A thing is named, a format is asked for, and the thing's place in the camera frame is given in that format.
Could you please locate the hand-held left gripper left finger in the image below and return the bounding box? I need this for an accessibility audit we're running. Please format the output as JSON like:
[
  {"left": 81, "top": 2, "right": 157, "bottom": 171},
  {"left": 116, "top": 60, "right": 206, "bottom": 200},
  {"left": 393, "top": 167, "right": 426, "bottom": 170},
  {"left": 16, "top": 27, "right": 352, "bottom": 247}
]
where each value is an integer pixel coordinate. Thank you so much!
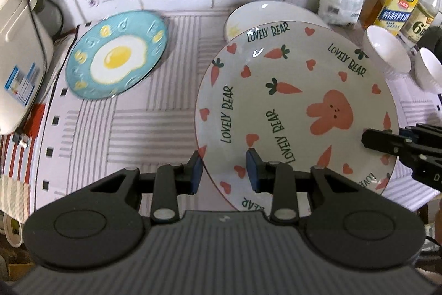
[{"left": 83, "top": 150, "right": 204, "bottom": 224}]

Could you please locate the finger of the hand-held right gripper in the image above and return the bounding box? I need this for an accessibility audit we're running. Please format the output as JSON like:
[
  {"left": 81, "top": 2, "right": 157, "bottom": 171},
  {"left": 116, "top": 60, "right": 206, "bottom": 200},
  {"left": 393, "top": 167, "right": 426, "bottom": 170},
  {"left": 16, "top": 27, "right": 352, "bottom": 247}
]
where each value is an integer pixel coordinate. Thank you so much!
[
  {"left": 361, "top": 128, "right": 407, "bottom": 158},
  {"left": 400, "top": 124, "right": 442, "bottom": 144}
]

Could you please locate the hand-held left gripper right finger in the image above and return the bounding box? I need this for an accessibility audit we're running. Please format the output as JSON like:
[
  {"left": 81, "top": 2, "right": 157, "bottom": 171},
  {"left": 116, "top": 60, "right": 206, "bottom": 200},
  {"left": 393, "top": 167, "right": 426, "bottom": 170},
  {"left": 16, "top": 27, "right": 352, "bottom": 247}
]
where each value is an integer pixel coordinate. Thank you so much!
[{"left": 246, "top": 148, "right": 367, "bottom": 224}]

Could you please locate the white bowl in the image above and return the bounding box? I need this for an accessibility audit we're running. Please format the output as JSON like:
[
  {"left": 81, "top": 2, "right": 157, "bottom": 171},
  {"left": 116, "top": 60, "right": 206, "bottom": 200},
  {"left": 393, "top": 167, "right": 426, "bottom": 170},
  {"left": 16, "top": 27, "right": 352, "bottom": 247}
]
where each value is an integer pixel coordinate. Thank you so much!
[
  {"left": 365, "top": 25, "right": 412, "bottom": 79},
  {"left": 414, "top": 47, "right": 442, "bottom": 92}
]

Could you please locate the carrot and rabbit print plate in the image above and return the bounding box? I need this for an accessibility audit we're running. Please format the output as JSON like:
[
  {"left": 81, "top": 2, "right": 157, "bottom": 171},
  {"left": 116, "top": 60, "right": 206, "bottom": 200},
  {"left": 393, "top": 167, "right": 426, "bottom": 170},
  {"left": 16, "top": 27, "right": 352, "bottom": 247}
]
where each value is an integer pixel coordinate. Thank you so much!
[{"left": 194, "top": 20, "right": 400, "bottom": 213}]

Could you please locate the blue fried egg plate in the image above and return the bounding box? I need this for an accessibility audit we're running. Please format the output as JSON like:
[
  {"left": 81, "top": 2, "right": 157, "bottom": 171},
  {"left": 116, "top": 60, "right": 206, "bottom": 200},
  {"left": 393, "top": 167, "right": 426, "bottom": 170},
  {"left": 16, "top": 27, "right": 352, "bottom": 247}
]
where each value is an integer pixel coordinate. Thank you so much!
[{"left": 65, "top": 10, "right": 169, "bottom": 100}]

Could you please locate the grey striped tablecloth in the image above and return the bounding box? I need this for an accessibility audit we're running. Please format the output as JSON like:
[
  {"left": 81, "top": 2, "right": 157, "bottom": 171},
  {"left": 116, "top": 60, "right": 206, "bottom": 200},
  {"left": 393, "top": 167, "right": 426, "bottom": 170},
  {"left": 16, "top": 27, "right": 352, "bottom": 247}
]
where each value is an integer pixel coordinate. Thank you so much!
[{"left": 33, "top": 10, "right": 442, "bottom": 213}]

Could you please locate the green label vinegar bottle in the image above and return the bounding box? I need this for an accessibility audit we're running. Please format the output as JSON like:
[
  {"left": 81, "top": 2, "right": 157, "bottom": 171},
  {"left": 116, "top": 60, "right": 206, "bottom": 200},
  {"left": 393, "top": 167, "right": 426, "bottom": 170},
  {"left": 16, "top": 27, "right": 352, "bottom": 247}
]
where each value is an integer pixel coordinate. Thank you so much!
[{"left": 401, "top": 0, "right": 442, "bottom": 50}]

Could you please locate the white plate with yellow print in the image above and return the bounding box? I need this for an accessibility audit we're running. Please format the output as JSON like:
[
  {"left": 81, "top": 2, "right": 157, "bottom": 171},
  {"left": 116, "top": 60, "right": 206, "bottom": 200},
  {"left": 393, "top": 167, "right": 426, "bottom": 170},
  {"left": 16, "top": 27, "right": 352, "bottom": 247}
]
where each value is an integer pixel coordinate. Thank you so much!
[{"left": 224, "top": 1, "right": 332, "bottom": 41}]

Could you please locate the black plug connector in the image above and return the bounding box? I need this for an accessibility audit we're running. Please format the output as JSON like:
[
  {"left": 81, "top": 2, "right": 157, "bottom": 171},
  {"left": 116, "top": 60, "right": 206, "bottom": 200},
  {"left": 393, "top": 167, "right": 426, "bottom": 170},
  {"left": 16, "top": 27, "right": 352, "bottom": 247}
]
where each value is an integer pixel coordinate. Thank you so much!
[{"left": 13, "top": 129, "right": 30, "bottom": 148}]

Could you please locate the beige checked cloth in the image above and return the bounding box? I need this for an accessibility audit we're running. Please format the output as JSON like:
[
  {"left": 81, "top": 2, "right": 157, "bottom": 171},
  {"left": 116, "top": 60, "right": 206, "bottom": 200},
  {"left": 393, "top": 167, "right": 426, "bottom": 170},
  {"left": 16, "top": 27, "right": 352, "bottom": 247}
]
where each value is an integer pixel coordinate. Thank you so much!
[{"left": 0, "top": 176, "right": 37, "bottom": 213}]

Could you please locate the red striped cloth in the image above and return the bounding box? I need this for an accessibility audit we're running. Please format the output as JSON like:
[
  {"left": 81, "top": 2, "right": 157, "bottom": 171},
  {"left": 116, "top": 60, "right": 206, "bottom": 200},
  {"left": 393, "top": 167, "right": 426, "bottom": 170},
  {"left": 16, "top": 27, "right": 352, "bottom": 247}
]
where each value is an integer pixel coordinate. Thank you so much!
[{"left": 0, "top": 103, "right": 47, "bottom": 178}]

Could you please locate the white round container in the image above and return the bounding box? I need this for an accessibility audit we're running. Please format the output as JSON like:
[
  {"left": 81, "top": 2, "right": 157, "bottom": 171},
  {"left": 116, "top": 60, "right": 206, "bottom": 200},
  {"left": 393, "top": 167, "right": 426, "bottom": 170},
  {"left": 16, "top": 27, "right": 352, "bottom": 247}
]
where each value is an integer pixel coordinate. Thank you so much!
[{"left": 2, "top": 212, "right": 26, "bottom": 249}]

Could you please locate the white rice cooker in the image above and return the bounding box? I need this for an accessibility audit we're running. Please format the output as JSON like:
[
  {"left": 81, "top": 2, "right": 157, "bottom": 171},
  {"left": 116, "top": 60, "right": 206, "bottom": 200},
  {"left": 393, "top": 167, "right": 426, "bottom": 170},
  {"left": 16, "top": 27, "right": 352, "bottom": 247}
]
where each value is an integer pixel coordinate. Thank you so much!
[{"left": 0, "top": 0, "right": 55, "bottom": 136}]

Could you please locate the black power cable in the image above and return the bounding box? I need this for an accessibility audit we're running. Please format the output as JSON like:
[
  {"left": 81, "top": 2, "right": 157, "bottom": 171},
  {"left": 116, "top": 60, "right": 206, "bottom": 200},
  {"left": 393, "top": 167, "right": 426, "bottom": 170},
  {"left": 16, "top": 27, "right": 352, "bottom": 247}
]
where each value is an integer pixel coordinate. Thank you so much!
[{"left": 3, "top": 0, "right": 81, "bottom": 81}]

